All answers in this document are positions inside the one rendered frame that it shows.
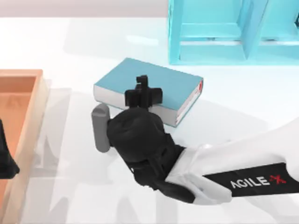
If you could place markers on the blue book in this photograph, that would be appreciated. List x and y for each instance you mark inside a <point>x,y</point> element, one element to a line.
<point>168,81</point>

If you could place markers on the pale grey rounded box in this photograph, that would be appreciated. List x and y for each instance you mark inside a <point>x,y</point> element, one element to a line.
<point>100,130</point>

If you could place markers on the light blue rack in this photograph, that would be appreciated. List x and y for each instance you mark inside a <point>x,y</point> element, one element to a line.
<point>210,14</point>

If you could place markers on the shallow salmon-coloured box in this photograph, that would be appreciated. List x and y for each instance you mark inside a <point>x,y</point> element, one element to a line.
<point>21,105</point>

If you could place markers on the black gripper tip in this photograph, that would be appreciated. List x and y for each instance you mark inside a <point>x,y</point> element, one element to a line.
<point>5,161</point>

